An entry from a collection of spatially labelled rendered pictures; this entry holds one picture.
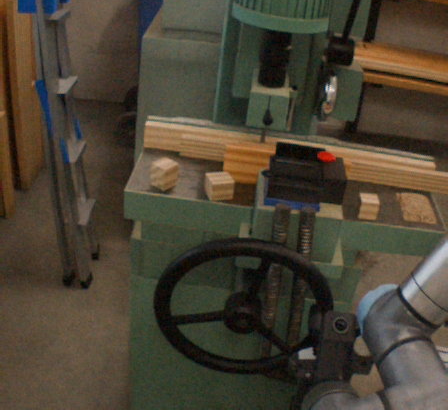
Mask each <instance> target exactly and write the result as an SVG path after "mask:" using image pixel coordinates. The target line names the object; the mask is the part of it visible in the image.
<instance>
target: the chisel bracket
mask: <svg viewBox="0 0 448 410"><path fill-rule="evenodd" d="M258 76H259V70H258V69H257V68H254V69H253V75H252V82H251V90H250V98H249V106H248V114H247V121H246V125H247V126H251V127H258V128H265V129H274V130H281V131H282V130H284V127H285V121H287V119H288V114H287V109H288V106H290V100H289V75H288V74H287V75H286V81H285V86H283V87H279V88H273V87H272V86H267V85H263V84H261V83H260V82H258ZM266 109H269V110H271V115H272V116H273V118H274V122H273V124H272V125H271V126H265V125H264V124H263V123H262V117H263V116H264V115H265V110H266Z"/></svg>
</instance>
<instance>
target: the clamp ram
mask: <svg viewBox="0 0 448 410"><path fill-rule="evenodd" d="M320 152H326V148H322V147H314V146H306V145H298V144H291V143H283V142H277V143H276V148H275V154H276V156H279V157H284V158H291V159H299V160H307V161H314V162H319V164H320V159H319V158H318V157H317V156H318V153H320Z"/></svg>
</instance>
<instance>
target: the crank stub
mask: <svg viewBox="0 0 448 410"><path fill-rule="evenodd" d="M321 317H322V312H321V308H320V306H319V305H318V304H313V305H311V306H310V312H309V313H308V321H307V326H308V331H309V333H311V334H312V335H314V336H318V335H319V333H320V321H321Z"/></svg>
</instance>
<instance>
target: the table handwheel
mask: <svg viewBox="0 0 448 410"><path fill-rule="evenodd" d="M249 256H252V258H255V257H259V259H261V262H260V264H259V267H258V269H249V268H242V267H237V275H236V284H234V293H233V294H231V295H230V296H229V297H228V298H227V299H226V302H225V310H218V311H212V312H205V313H198V314H189V315H179V316H172V315H171V308H170V303H171V296H172V293H173V291H174V289H175V287H176V285H177V283H178V282H179V281H180V279H181V278H182V277H183V276H184V275H185V274H187V273H188V272H189V271H190V270H192V269H193V268H195V267H197V266H200V265H202V264H204V263H206V262H209V261H212V260H216V259H221V258H227V257H249ZM273 261H274V262H277V263H279V264H281V265H283V266H285V267H287V268H289V269H290V270H292V271H293V272H295V273H296V274H297V275H298V276H300V277H301V278H302V279H303V280H304V281H305V283H306V284H307V285H308V286H309V288H310V289H311V291H312V293H313V295H314V298H315V301H316V304H318V305H319V306H320V308H321V312H322V316H323V315H324V314H325V313H327V311H329V310H334V301H333V296H332V294H331V291H330V288H329V284H328V282H327V280H326V279H325V277H324V276H323V274H322V273H321V272H320V270H319V269H318V268H317V267H316V266H315V265H314V264H313V263H312V262H311V261H309V260H308V259H307V258H306V257H304V256H303V255H301V254H300V253H298V252H296V251H295V250H293V249H291V248H288V247H285V246H283V245H280V244H277V243H274V242H271V241H266V240H261V239H254V238H226V239H219V240H214V241H210V242H206V243H203V244H200V245H197V246H195V247H193V248H191V249H189V250H187V251H185V252H184V253H182V254H181V255H180V256H177V257H176V258H175V259H174V260H173V261H172V262H171V263H170V264H169V265H168V266H167V267H166V268H165V269H164V271H163V272H162V274H161V275H160V277H159V279H158V281H157V284H156V286H155V290H154V294H153V296H154V301H153V306H154V315H155V319H156V322H157V325H158V326H159V328H160V330H161V332H162V334H163V335H164V337H165V338H166V339H167V340H168V342H169V343H170V344H171V345H172V346H173V347H174V348H175V349H176V350H177V351H178V352H179V353H181V354H183V355H184V356H185V357H187V358H188V359H189V360H191V361H193V362H194V363H198V364H200V365H202V366H204V367H207V368H209V369H212V370H215V371H219V372H223V373H228V374H235V375H257V374H263V373H268V372H273V371H277V370H280V369H283V368H287V367H289V359H290V356H291V355H292V354H293V353H295V352H297V351H300V350H302V349H306V348H310V347H311V348H314V349H315V348H317V345H318V339H319V335H318V336H314V335H312V334H311V333H308V334H307V336H306V337H305V338H304V339H303V340H302V341H300V342H299V343H298V344H297V345H295V346H294V347H291V346H290V345H288V344H287V343H286V342H284V341H283V340H281V339H280V338H279V337H278V336H277V335H276V334H275V333H274V332H272V331H271V330H269V329H268V328H267V327H266V326H265V325H264V324H263V323H262V322H261V315H262V310H263V303H262V300H261V299H260V298H259V297H257V295H258V293H259V291H260V288H261V286H262V283H263V281H264V278H265V276H266V274H267V272H268V270H269V268H270V265H271V263H273ZM216 321H224V325H225V326H226V328H227V329H228V330H229V331H231V332H233V333H236V334H241V335H247V334H251V333H253V332H255V331H256V332H258V333H259V334H261V335H262V336H264V337H265V338H266V339H267V340H269V341H270V342H271V343H272V344H273V345H274V346H276V347H277V348H278V349H280V350H281V351H282V352H283V353H281V354H278V355H275V356H272V357H268V358H263V359H253V360H243V359H233V358H227V357H223V356H220V355H217V354H214V353H209V352H207V351H205V350H203V349H201V348H200V347H198V346H197V345H194V344H193V343H192V342H191V341H189V340H188V339H187V338H186V337H185V336H184V335H183V333H182V332H181V331H180V329H179V328H178V326H177V325H180V324H181V325H188V324H195V323H204V322H216Z"/></svg>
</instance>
